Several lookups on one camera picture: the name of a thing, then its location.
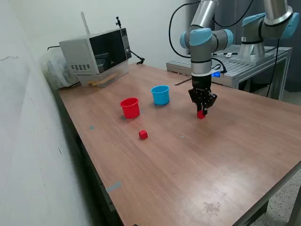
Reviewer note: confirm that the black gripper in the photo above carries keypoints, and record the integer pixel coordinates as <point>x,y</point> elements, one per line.
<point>201,84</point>

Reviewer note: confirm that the red cube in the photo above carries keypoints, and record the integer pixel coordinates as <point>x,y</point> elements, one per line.
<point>200,116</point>
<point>143,134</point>

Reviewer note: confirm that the aluminium robot base table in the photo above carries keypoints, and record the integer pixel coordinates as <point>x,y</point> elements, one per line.
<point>247,68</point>

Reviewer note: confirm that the blue plastic cup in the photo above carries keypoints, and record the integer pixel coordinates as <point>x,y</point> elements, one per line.
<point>161,97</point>

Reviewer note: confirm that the red plastic cup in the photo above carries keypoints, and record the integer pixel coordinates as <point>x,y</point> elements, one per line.
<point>130,110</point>

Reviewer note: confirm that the clear plastic box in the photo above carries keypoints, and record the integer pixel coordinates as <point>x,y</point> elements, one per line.
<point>118,71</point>

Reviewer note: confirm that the wooden stick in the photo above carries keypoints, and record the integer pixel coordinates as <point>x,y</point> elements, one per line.
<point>104,81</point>
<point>101,78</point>

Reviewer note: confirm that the long grey tape strip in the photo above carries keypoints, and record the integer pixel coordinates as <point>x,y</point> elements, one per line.
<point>113,186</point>

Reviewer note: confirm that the silver microwave oven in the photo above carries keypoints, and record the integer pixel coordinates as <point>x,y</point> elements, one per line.
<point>77,54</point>

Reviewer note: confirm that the white rod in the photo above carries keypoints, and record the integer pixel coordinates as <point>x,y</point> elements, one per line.
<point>85,22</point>

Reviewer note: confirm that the clear plastic bag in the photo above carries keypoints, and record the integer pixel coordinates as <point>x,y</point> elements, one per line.
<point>56,70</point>

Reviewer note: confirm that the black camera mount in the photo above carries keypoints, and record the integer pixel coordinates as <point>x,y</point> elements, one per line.
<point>118,22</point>

